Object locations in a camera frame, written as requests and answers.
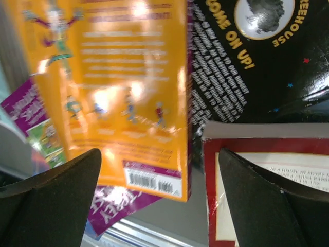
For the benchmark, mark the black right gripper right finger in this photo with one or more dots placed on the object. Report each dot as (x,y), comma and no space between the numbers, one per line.
(270,210)

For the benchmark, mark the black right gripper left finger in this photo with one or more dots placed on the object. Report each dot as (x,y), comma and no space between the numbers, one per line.
(52,207)

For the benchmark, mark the purple storey treehouse book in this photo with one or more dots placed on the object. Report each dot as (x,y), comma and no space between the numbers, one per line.
(25,108)

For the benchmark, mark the orange Charlie Chocolate Factory book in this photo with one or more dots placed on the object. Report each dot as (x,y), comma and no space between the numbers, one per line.
(115,76)

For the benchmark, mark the black treehouse book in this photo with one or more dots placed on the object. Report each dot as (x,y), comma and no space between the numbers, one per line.
(258,62)

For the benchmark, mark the blue Jane Eyre book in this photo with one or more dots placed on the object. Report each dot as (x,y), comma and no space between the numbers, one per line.
(41,164)

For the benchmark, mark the red Edward Tulane book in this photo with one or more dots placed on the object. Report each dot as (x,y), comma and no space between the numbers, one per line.
(298,152)

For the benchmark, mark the light teal paperback book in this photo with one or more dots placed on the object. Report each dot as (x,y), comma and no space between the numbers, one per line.
(4,116)

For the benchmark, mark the aluminium front rail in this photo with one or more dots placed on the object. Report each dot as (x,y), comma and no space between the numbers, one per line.
(128,233)

